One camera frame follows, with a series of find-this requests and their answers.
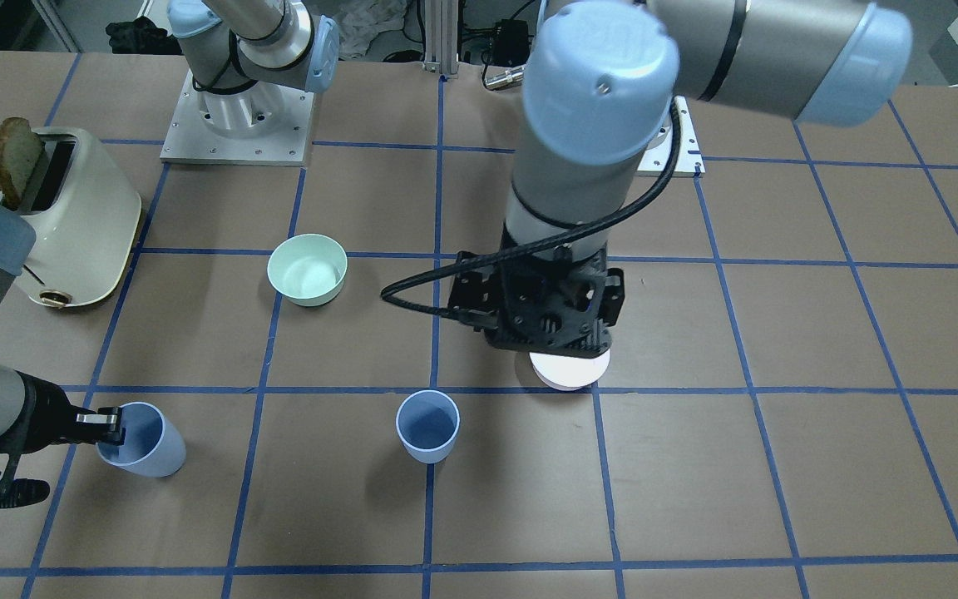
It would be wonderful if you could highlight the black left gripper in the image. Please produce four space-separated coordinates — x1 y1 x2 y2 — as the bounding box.
447 249 624 358

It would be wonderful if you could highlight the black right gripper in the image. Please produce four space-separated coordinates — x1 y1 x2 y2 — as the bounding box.
0 374 126 509

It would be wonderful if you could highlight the blue cup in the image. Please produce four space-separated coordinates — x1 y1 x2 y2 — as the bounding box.
96 402 186 478
395 389 462 465

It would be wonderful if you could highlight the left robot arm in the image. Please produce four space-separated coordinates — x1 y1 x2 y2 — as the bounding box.
446 1 913 358

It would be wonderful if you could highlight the cream toaster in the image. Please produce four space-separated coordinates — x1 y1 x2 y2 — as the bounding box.
0 126 143 309

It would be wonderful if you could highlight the green bowl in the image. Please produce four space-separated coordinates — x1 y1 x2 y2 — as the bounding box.
266 234 348 307

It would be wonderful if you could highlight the toast slice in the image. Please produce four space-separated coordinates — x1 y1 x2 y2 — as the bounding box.
0 116 45 211

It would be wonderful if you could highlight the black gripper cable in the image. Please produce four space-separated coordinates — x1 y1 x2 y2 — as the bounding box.
380 96 684 321

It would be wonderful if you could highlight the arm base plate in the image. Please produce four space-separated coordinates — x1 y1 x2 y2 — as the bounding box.
636 96 706 177
160 73 319 167

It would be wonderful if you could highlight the aluminium frame post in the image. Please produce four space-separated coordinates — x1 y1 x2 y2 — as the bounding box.
422 1 461 81

